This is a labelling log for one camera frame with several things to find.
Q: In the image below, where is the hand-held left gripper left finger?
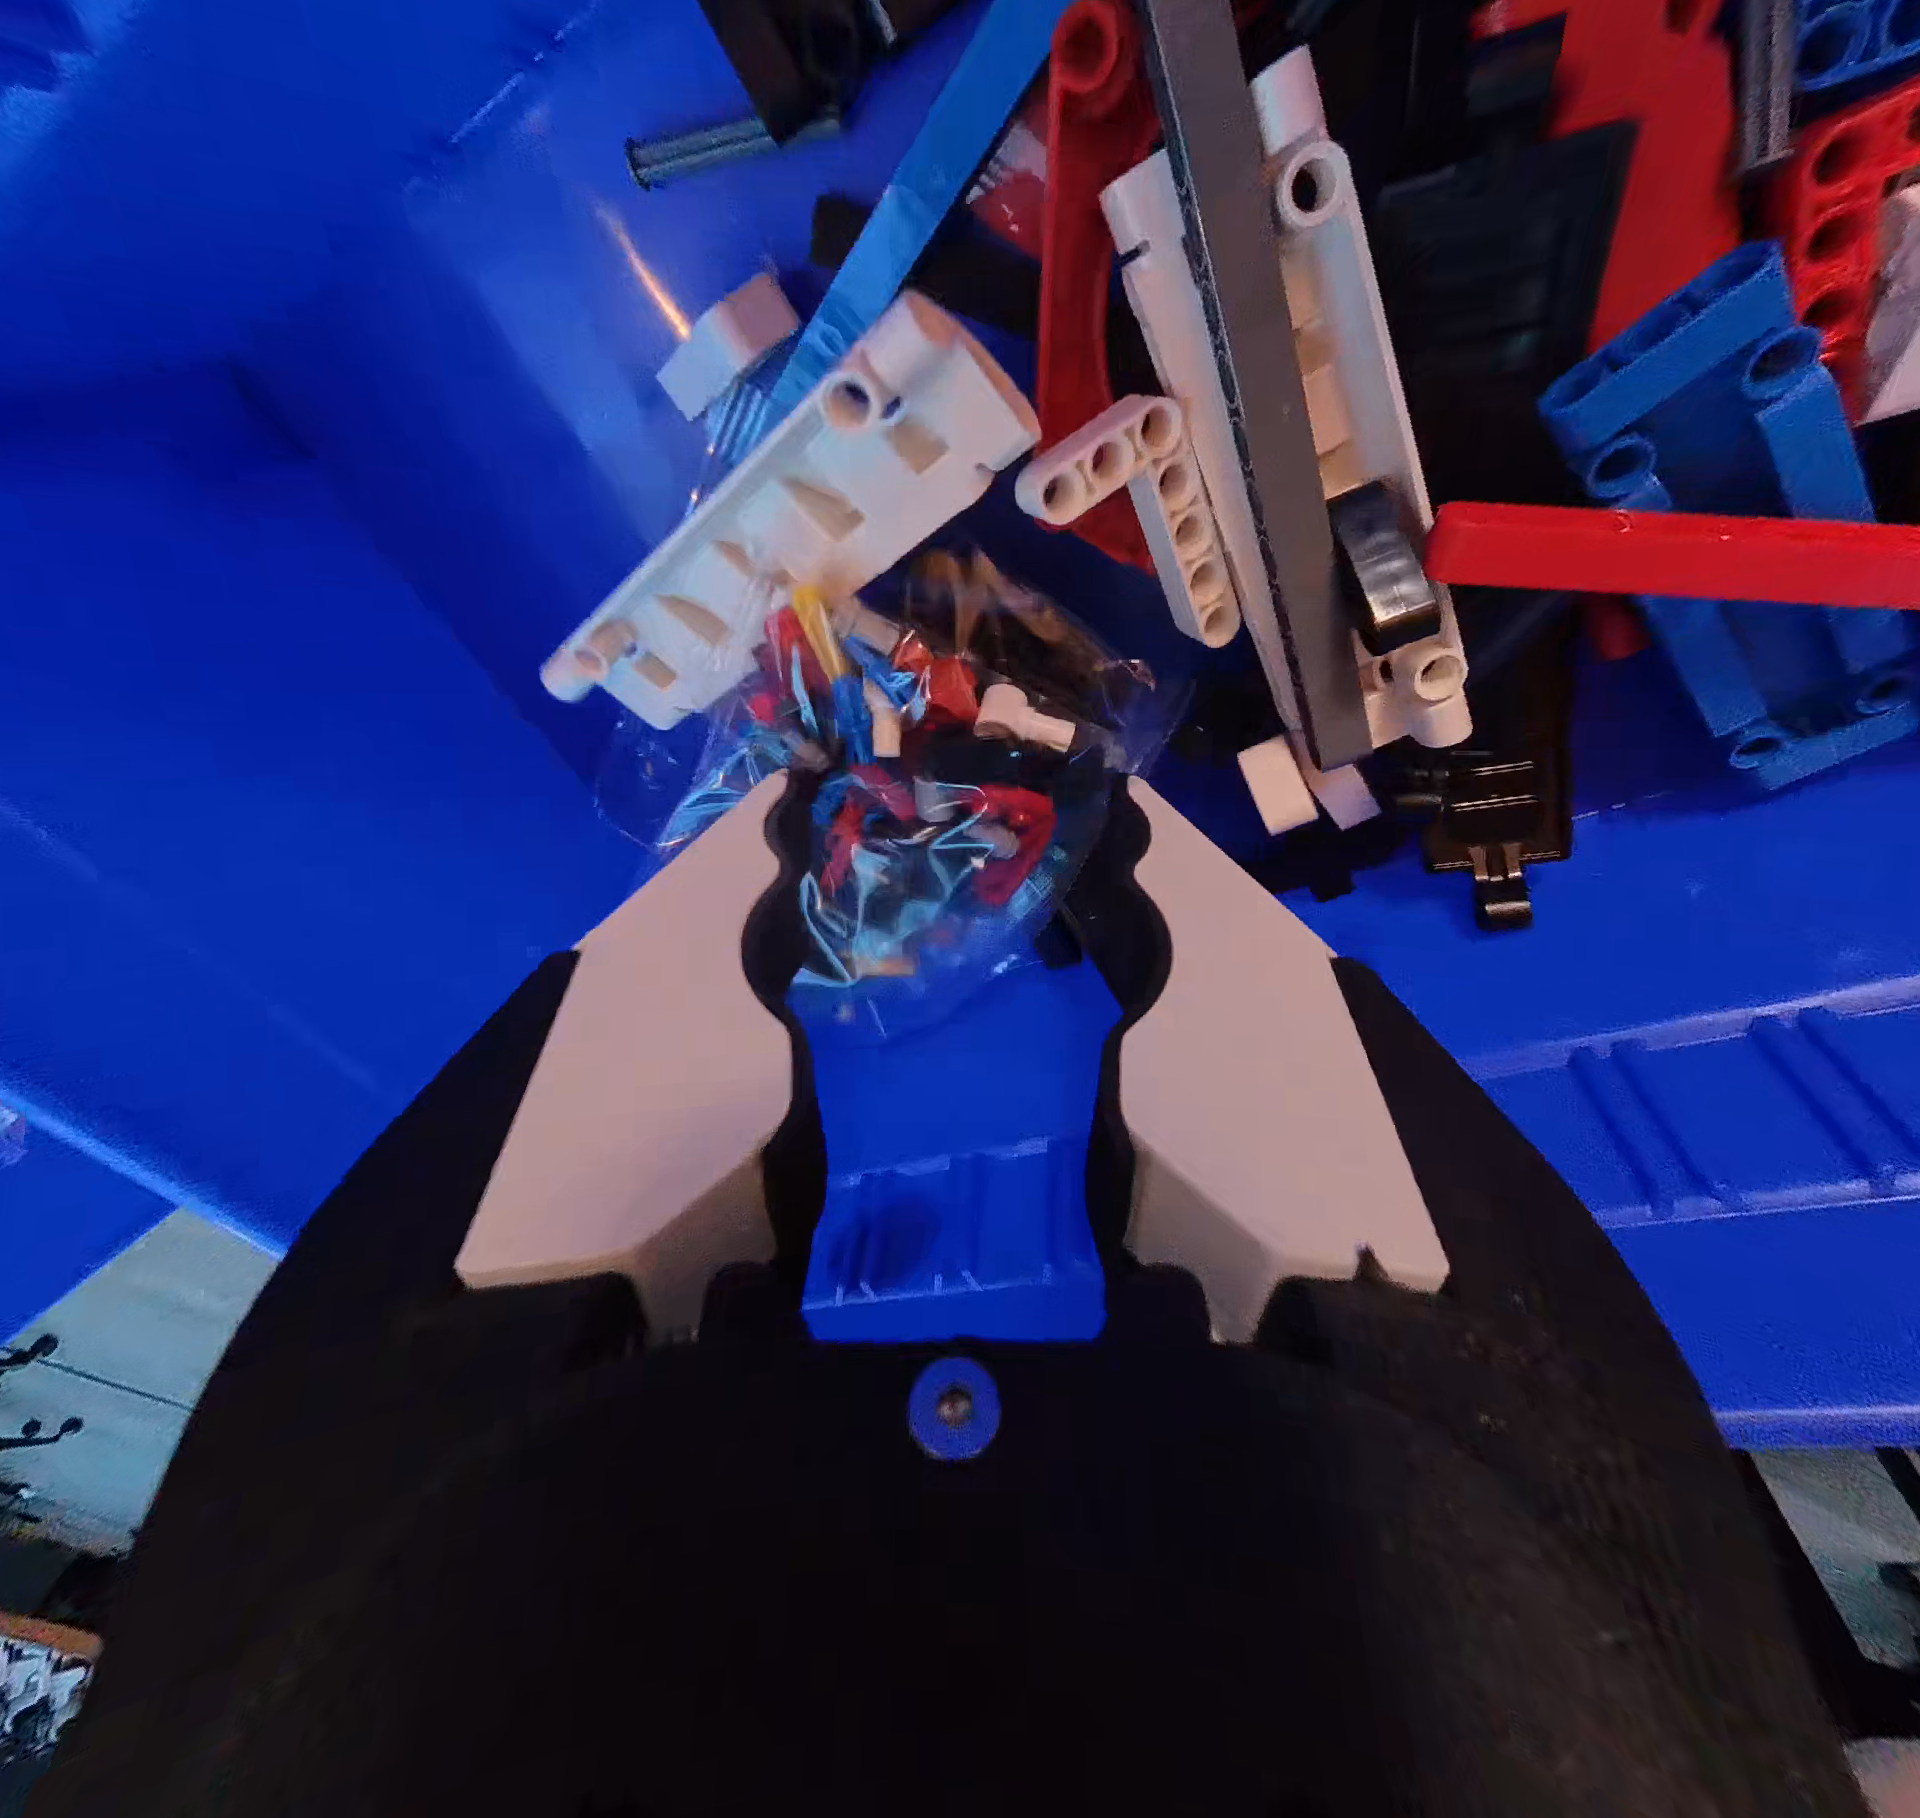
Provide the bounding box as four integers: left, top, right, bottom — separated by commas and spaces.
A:
455, 771, 828, 1339

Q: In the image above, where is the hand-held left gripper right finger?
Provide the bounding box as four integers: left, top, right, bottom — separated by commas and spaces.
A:
1093, 774, 1450, 1341

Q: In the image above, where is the small bag of lego pins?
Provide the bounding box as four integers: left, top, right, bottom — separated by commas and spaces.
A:
596, 540, 1192, 1012

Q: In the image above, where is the blue bin with white tag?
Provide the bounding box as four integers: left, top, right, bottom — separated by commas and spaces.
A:
0, 0, 1920, 1456

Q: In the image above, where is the pile of loose lego parts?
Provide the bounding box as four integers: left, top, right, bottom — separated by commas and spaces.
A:
538, 0, 1920, 938

